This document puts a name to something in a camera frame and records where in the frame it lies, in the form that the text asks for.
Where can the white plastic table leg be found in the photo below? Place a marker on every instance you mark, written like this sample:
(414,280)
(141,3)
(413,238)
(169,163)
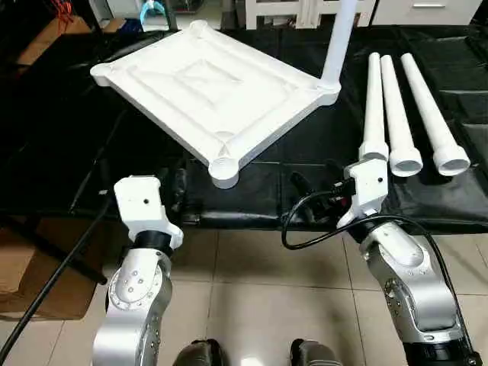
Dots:
(339,42)
(398,114)
(374,107)
(435,114)

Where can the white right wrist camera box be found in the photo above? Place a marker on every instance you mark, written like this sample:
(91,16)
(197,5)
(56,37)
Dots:
(366,191)

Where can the black left robot foot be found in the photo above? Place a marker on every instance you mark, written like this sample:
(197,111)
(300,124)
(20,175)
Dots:
(200,355)

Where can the brown cardboard box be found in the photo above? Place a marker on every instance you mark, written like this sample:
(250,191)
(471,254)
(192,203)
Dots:
(38,271)

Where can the black work mat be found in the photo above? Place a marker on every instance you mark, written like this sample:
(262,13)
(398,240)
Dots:
(61,137)

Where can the black robot foot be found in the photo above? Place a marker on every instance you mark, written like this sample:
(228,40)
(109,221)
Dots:
(314,355)
(200,355)

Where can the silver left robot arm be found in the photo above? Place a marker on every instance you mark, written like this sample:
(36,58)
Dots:
(137,305)

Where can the white plastic table top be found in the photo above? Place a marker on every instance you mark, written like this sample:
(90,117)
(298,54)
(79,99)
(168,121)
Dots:
(206,91)

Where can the black right robot foot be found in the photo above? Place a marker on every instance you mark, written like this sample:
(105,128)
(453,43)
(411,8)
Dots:
(314,355)

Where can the white drawer cabinet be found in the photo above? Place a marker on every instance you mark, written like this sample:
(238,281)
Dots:
(305,11)
(427,9)

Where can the light blue hanger hook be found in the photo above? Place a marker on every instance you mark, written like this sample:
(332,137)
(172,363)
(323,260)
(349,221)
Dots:
(152,14)

